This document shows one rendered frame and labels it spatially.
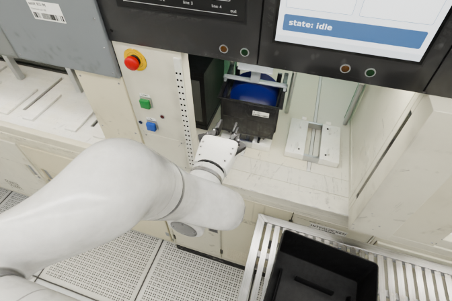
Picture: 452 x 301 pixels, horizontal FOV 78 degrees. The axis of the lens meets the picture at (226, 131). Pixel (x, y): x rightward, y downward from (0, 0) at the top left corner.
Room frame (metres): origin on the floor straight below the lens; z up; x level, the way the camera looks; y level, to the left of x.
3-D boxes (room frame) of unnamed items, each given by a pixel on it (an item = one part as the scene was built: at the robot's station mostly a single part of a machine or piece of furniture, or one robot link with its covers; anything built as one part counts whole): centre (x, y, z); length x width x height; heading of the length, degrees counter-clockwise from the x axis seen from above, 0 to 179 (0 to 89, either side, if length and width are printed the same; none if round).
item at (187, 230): (0.32, 0.07, 1.19); 0.13 x 0.09 x 0.08; 163
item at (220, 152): (0.46, 0.03, 1.19); 0.11 x 0.10 x 0.07; 163
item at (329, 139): (0.79, -0.37, 0.89); 0.22 x 0.21 x 0.04; 163
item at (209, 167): (0.40, 0.05, 1.19); 0.09 x 0.03 x 0.08; 73
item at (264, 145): (0.87, -0.11, 0.89); 0.22 x 0.21 x 0.04; 163
